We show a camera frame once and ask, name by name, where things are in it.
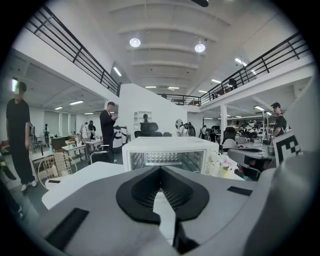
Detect round wire basket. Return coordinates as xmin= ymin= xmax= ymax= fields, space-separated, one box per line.
xmin=37 ymin=152 xmax=78 ymax=189

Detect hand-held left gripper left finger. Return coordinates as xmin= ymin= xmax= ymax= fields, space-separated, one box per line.
xmin=115 ymin=166 xmax=162 ymax=225

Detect white toaster oven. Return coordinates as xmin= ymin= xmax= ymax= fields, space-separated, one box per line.
xmin=121 ymin=136 xmax=220 ymax=175

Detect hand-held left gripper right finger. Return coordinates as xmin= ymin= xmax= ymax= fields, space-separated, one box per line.
xmin=159 ymin=166 xmax=210 ymax=223

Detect white desk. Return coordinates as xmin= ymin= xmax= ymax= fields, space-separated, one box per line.
xmin=60 ymin=143 xmax=88 ymax=164

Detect black mezzanine railing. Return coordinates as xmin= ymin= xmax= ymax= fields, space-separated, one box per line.
xmin=24 ymin=4 xmax=123 ymax=97
xmin=199 ymin=31 xmax=311 ymax=107

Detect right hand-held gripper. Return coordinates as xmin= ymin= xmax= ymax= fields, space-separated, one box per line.
xmin=243 ymin=73 xmax=320 ymax=256

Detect white flower bouquet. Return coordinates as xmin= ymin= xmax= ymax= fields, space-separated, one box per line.
xmin=206 ymin=151 xmax=239 ymax=179

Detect white arched shelf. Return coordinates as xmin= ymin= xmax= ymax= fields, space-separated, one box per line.
xmin=133 ymin=110 xmax=154 ymax=131

